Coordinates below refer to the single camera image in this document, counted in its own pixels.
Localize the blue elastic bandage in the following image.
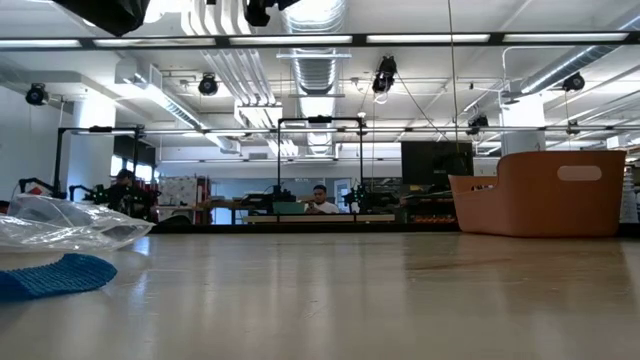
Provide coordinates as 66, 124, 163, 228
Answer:
0, 252, 119, 303

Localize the person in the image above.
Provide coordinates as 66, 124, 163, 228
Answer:
303, 184, 342, 216
105, 168, 151, 221

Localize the thin hanging cable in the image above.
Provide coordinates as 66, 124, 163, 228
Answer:
446, 0, 460, 154

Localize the black hanging cable reel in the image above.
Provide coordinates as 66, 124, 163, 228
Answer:
197, 73, 220, 97
371, 55, 399, 95
24, 82, 50, 107
466, 114, 491, 137
561, 71, 587, 93

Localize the black background rig frame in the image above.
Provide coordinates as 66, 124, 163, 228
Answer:
243, 115, 397, 225
52, 125, 147, 201

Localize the white ceiling pipe bundle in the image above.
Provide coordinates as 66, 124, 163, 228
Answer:
187, 0, 277, 107

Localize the orange plastic bin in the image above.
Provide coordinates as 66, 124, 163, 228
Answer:
448, 150, 627, 238

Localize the white rectangular air duct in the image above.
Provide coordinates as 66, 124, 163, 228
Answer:
113, 59, 241, 154

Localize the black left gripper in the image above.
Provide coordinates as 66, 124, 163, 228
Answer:
243, 0, 302, 28

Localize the large black monitor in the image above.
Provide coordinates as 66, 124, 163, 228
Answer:
400, 140, 475, 187

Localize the clear plastic bag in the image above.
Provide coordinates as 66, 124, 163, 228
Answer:
0, 193, 156, 254

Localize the silver ribbed ventilation duct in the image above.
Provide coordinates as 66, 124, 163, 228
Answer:
277, 0, 351, 156
517, 2, 640, 96

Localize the white patterned board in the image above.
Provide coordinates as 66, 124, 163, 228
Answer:
158, 174, 199, 207

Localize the black aluminium rig frame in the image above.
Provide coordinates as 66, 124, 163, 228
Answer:
0, 31, 640, 235

